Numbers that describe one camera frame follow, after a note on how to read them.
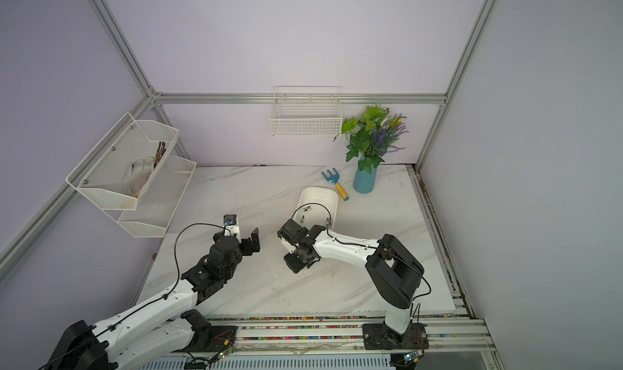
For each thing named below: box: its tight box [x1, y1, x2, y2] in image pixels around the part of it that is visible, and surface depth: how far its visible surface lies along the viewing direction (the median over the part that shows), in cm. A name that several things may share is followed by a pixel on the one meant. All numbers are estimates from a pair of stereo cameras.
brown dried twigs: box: [153, 141, 167, 168], surface depth 83 cm
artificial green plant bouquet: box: [332, 105, 409, 174], surface depth 90 cm
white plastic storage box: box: [291, 185, 339, 230], surface depth 104 cm
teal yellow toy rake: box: [321, 167, 350, 202], surface depth 117 cm
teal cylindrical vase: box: [352, 164, 378, 194], surface depth 112 cm
